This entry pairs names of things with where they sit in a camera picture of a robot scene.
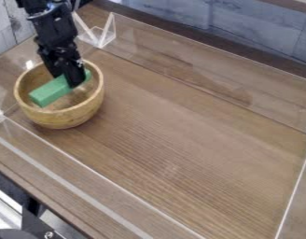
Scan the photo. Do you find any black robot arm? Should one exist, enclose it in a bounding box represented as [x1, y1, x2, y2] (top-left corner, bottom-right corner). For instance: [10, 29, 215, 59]
[15, 0, 86, 88]

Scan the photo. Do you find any green rectangular block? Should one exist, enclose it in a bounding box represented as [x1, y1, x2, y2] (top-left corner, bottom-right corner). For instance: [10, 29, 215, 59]
[27, 69, 91, 108]

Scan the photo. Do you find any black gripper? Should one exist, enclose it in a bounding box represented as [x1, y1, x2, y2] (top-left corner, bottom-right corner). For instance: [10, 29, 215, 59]
[26, 2, 86, 88]

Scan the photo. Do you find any clear acrylic corner bracket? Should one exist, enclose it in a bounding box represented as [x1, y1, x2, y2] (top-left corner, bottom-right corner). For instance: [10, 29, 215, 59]
[71, 12, 115, 49]

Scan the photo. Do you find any black metal table bracket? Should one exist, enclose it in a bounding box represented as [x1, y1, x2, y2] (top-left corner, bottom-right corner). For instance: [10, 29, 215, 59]
[21, 206, 63, 239]

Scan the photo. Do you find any wooden bowl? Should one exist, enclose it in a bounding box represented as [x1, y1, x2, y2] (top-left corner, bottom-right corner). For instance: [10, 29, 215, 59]
[13, 60, 105, 130]

